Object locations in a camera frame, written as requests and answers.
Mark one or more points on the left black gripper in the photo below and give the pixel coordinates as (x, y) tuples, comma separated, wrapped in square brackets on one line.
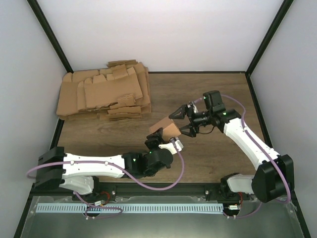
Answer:
[(154, 138)]

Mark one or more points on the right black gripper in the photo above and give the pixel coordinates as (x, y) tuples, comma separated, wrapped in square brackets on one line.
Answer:
[(185, 110)]

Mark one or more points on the brown cardboard box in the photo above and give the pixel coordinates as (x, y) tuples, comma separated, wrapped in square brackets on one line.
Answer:
[(170, 129)]

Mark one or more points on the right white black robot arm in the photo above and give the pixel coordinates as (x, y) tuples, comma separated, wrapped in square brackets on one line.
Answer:
[(274, 176)]

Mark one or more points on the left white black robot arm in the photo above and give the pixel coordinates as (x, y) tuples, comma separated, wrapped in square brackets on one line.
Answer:
[(78, 173)]

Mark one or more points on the stack of flat cardboard sheets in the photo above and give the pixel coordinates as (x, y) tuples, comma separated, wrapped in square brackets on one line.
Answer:
[(119, 91)]

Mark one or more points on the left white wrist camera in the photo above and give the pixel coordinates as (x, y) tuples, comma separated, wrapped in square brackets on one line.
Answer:
[(173, 146)]

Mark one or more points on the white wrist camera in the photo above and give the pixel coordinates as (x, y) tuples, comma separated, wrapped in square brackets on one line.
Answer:
[(192, 105), (173, 146)]

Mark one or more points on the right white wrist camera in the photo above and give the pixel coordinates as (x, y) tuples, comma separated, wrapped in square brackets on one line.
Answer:
[(192, 105)]

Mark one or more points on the light blue slotted cable duct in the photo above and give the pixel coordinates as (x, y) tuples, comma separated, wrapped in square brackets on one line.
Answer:
[(208, 208)]

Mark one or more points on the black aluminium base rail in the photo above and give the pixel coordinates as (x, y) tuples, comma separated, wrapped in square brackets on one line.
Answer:
[(158, 189)]

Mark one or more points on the black enclosure frame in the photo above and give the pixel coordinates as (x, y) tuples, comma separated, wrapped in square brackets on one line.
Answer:
[(254, 70)]

